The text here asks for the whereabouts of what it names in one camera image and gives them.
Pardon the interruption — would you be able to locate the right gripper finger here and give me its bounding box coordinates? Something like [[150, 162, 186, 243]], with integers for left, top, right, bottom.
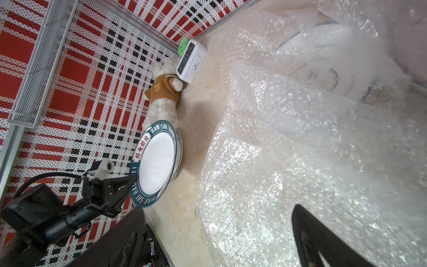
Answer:
[[291, 204, 373, 267]]

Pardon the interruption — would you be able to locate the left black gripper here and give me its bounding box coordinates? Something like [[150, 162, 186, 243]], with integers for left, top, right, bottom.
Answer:
[[1, 160, 134, 267]]

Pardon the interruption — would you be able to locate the bubble wrap sheet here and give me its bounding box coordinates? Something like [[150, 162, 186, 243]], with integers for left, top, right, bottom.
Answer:
[[197, 1, 427, 267]]

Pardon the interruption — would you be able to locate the green rimmed plate front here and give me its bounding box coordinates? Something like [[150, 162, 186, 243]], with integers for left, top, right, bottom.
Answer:
[[130, 120, 183, 208]]

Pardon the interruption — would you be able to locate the white embossed plate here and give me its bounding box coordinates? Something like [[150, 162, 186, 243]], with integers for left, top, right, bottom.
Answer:
[[275, 24, 410, 103]]

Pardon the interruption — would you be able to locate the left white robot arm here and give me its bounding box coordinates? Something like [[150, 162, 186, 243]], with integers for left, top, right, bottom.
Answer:
[[1, 160, 155, 267]]

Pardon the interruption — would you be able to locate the beige teddy bear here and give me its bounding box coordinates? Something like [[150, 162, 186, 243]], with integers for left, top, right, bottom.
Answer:
[[142, 57, 183, 130]]

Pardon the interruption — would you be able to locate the white green small device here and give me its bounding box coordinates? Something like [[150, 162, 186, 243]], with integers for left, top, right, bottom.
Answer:
[[175, 39, 207, 83]]

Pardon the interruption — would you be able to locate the clear wall shelf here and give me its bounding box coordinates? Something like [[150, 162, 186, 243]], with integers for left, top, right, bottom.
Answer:
[[7, 0, 78, 129]]

